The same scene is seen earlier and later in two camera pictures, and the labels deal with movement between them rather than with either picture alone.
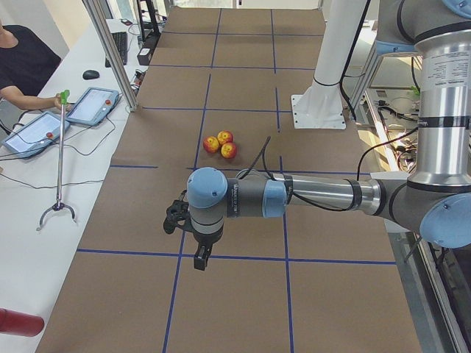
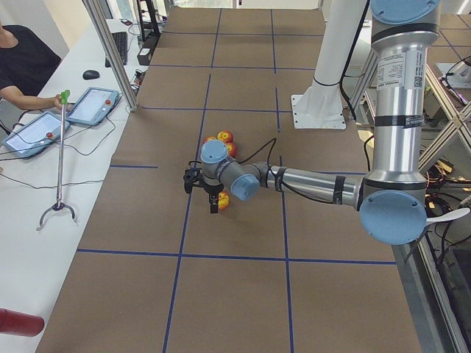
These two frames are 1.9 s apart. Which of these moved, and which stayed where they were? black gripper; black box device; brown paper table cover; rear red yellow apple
Moved: black gripper
Stayed: black box device; rear red yellow apple; brown paper table cover
